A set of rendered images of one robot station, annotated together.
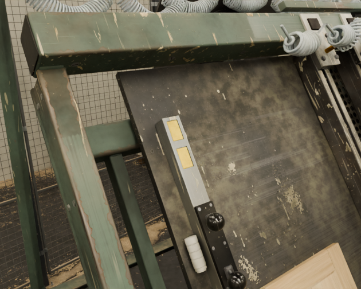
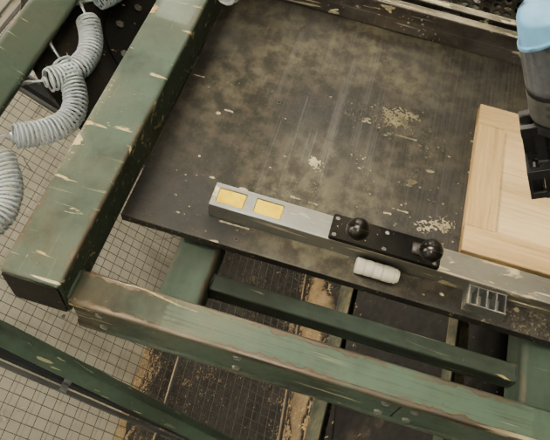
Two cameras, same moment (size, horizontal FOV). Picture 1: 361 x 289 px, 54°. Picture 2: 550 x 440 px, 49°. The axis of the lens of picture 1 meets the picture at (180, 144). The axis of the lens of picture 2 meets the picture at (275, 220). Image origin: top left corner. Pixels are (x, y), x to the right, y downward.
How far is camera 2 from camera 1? 26 cm
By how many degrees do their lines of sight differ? 6
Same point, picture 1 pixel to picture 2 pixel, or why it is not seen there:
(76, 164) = (199, 328)
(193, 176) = (295, 214)
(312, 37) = not seen: outside the picture
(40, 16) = (14, 258)
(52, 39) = (47, 263)
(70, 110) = (136, 296)
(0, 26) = not seen: outside the picture
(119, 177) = (238, 293)
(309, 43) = not seen: outside the picture
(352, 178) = (426, 30)
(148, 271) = (358, 332)
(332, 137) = (364, 15)
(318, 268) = (490, 147)
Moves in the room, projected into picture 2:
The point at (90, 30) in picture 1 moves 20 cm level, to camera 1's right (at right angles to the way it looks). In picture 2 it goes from (61, 214) to (129, 109)
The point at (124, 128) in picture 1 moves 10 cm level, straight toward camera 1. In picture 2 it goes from (188, 251) to (204, 259)
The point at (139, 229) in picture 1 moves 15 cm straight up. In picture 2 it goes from (308, 311) to (243, 271)
